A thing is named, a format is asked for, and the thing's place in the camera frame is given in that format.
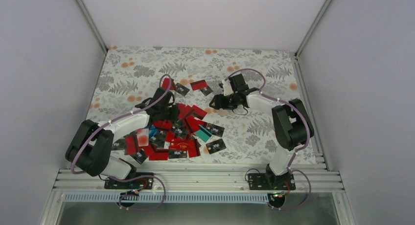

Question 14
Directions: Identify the black vip card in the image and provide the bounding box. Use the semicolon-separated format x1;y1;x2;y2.
168;150;187;159
206;123;225;137
175;83;190;96
206;138;227;155

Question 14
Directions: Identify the beige leather card holder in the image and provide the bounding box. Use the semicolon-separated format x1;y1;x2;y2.
216;109;229;117

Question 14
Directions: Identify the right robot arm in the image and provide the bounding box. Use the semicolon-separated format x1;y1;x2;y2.
209;74;314;189

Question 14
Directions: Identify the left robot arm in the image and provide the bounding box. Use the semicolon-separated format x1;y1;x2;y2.
65;88;180;188

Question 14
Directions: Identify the blue card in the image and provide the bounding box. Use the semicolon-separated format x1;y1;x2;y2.
148;126;159;138

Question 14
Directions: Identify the black vip card top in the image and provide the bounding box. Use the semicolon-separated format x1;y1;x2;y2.
175;83;190;96

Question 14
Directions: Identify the red card top left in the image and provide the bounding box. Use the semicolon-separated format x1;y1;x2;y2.
161;78;176;90

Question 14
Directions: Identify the white card red spot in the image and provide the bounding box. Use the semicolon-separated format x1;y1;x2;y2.
137;128;149;147

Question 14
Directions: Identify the black card top right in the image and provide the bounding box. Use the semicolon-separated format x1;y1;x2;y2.
200;86;213;96

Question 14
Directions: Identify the red card pile right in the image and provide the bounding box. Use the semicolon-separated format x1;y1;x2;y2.
191;105;207;120

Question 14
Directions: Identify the red card top right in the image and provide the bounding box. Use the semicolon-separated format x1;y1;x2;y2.
190;80;208;90

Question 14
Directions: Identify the black vip card bottom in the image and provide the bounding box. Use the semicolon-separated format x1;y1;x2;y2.
168;150;187;159

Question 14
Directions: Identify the teal card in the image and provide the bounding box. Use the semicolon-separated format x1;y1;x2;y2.
194;125;212;142

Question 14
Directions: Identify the red card bottom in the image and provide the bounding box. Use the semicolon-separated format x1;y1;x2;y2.
149;151;169;161

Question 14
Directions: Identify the floral table mat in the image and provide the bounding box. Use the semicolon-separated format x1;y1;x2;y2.
87;46;300;164

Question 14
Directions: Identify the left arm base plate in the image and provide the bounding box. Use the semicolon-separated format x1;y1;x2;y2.
104;172;154;190

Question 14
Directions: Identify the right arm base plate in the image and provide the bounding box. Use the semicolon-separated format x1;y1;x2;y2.
247;173;296;191

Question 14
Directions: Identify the aluminium rail frame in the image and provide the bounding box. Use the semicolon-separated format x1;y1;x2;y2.
41;161;355;225

